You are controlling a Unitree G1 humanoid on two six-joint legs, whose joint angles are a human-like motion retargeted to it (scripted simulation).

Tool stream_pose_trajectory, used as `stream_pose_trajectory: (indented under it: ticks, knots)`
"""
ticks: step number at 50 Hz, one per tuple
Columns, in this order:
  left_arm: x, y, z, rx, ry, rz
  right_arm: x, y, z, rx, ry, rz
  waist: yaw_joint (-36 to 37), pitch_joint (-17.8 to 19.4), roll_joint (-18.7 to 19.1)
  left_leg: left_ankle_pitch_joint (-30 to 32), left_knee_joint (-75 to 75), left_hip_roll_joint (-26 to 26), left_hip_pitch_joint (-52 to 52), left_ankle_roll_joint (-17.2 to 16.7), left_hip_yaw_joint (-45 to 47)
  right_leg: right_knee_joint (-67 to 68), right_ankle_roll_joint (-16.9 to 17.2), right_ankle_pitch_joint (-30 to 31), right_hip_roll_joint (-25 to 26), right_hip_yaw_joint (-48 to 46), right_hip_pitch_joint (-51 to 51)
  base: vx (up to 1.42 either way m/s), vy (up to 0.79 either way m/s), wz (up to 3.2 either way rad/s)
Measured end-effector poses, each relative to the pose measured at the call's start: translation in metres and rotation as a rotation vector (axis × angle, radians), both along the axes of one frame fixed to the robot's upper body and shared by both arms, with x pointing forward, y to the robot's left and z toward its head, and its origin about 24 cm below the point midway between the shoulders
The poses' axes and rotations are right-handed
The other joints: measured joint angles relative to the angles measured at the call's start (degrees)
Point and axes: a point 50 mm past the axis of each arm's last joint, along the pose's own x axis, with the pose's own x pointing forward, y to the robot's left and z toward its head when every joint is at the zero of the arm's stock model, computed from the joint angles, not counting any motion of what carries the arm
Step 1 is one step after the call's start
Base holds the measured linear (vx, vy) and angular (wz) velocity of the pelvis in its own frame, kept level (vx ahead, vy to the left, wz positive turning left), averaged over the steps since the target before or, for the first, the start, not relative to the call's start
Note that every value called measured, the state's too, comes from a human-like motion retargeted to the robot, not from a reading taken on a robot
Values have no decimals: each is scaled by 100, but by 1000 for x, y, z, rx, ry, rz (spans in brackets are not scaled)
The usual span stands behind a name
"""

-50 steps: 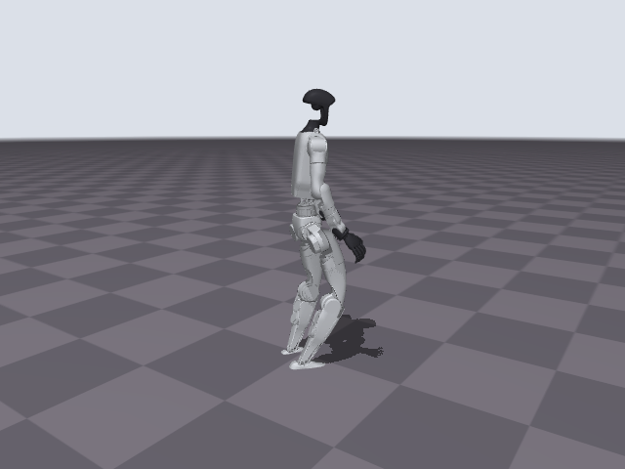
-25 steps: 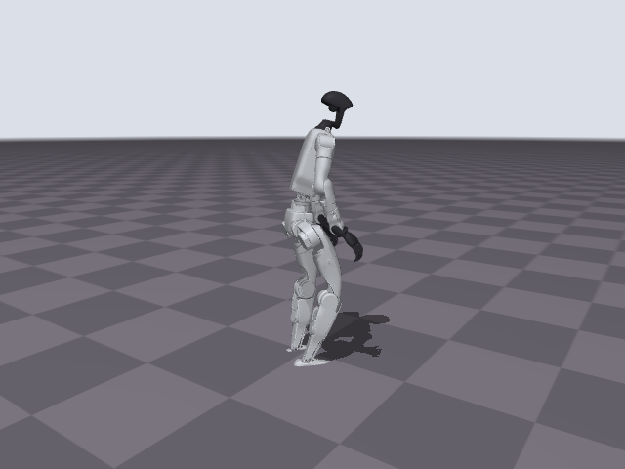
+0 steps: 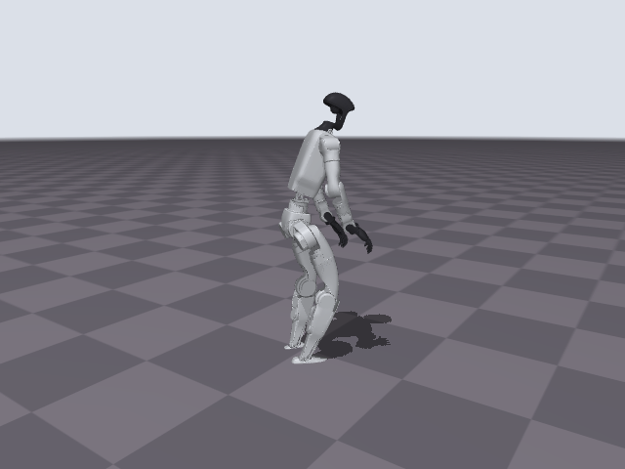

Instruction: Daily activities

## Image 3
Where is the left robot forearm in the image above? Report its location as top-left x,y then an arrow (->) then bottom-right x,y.
313,185 -> 332,222

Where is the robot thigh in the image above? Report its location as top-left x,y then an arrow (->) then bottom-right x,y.
293,221 -> 339,304
278,222 -> 317,296

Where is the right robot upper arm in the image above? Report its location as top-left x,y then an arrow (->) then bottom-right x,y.
319,136 -> 341,198

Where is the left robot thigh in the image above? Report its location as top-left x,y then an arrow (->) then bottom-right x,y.
278,222 -> 317,296

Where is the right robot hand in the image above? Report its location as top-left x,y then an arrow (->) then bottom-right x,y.
346,223 -> 373,254

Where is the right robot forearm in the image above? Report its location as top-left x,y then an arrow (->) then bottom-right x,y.
332,182 -> 355,233

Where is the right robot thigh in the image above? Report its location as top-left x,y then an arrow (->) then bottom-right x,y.
293,221 -> 339,304

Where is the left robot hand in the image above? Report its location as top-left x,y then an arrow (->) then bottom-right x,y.
323,212 -> 348,248

